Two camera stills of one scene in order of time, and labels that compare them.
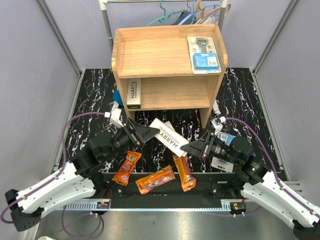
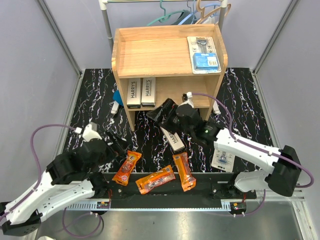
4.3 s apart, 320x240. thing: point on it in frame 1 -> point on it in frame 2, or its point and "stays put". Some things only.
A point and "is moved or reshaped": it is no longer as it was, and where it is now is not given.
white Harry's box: (169, 138) -> (148, 92)
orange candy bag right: (188, 181) stays put
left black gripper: (144, 132) -> (118, 144)
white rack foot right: (216, 108) stays put
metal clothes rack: (103, 4) stays put
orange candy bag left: (123, 176) stays put
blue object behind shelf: (116, 97) stays put
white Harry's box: (134, 98) stays put
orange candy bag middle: (163, 175) stays put
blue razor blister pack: (220, 163) stays put
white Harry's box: (170, 125) is moved or reshaped
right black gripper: (197, 147) -> (156, 114)
